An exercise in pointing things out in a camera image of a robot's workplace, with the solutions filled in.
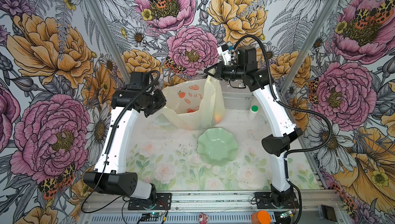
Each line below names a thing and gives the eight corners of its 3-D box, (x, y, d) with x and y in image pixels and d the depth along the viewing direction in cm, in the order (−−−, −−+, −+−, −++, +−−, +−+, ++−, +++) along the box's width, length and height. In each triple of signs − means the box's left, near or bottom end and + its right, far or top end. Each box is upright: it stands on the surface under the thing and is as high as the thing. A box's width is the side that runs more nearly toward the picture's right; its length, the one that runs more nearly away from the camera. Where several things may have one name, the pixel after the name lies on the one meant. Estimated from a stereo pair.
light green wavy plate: (197, 166, 87) (197, 162, 82) (198, 132, 101) (198, 127, 96) (238, 166, 87) (240, 162, 83) (233, 132, 101) (235, 127, 96)
